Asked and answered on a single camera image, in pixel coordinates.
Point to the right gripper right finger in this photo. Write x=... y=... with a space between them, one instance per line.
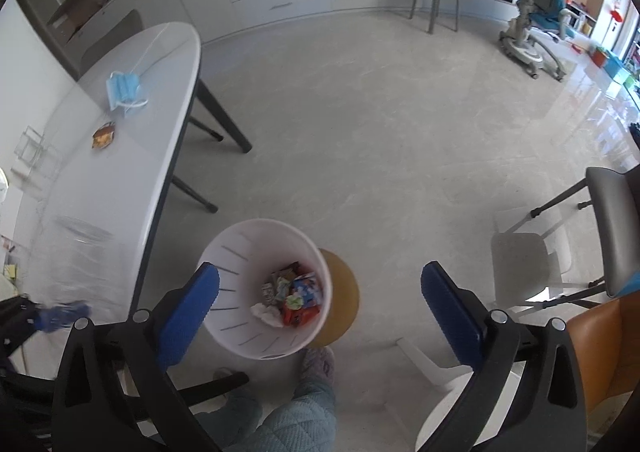
x=524 y=393

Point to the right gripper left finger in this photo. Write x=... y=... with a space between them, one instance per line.
x=113 y=393

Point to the red snack packet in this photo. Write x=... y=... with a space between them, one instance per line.
x=297 y=314

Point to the blue surgical face mask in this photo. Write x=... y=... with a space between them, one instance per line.
x=125 y=93

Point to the white slotted trash bin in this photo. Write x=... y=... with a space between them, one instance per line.
x=257 y=261

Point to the orange chair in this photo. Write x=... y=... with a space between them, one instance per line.
x=606 y=344

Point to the clear plastic bottle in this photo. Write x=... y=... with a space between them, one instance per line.
x=70 y=277

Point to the crumpled white tissue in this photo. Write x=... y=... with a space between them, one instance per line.
x=269 y=315

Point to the round wooden stool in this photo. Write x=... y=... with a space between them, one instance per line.
x=345 y=302

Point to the blue crumpled wrapper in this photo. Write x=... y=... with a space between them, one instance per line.
x=305 y=293

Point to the brown snack wrapper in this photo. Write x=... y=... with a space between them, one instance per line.
x=103 y=136

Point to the grey dining chair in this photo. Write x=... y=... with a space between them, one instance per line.
x=129 y=26

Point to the teal rolling chair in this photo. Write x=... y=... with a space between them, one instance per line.
x=521 y=41

